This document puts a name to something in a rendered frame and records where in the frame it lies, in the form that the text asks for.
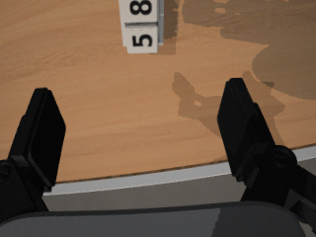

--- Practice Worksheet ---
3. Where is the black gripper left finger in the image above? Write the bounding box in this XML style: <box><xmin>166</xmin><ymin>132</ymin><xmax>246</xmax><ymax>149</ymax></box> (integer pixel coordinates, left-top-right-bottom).
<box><xmin>0</xmin><ymin>88</ymin><xmax>66</xmax><ymax>223</ymax></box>

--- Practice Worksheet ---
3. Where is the white number cube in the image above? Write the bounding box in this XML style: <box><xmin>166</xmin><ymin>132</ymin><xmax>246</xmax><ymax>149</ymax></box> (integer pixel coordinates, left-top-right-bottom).
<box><xmin>125</xmin><ymin>22</ymin><xmax>159</xmax><ymax>53</ymax></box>
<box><xmin>122</xmin><ymin>0</ymin><xmax>159</xmax><ymax>23</ymax></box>

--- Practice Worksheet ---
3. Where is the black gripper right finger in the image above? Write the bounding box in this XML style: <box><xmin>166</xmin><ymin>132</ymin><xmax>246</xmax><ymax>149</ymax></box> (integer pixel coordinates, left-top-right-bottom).
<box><xmin>217</xmin><ymin>78</ymin><xmax>316</xmax><ymax>235</ymax></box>

